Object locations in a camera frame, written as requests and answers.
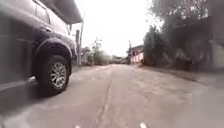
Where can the pink building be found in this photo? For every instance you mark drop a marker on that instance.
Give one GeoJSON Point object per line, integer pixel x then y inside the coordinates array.
{"type": "Point", "coordinates": [136, 55]}

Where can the grey concrete road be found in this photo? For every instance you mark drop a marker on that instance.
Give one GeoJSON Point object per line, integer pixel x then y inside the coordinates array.
{"type": "Point", "coordinates": [133, 96]}

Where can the dark grey car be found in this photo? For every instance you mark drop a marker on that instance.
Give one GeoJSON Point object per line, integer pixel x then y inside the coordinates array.
{"type": "Point", "coordinates": [30, 43]}

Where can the robot's own part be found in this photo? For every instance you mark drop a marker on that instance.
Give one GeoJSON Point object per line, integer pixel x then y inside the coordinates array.
{"type": "Point", "coordinates": [143, 125]}

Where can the building with overhanging roof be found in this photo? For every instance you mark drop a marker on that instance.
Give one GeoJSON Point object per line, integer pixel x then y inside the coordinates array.
{"type": "Point", "coordinates": [66, 10]}

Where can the green bushes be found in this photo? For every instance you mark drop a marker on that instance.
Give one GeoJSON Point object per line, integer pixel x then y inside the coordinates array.
{"type": "Point", "coordinates": [96, 55]}

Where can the dark shed building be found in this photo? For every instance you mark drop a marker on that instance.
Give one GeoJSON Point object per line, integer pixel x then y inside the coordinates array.
{"type": "Point", "coordinates": [193, 46]}

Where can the trees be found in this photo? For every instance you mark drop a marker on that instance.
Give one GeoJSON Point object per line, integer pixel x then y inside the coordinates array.
{"type": "Point", "coordinates": [166, 30]}

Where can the pole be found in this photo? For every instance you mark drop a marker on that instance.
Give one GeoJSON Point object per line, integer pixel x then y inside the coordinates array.
{"type": "Point", "coordinates": [80, 43]}

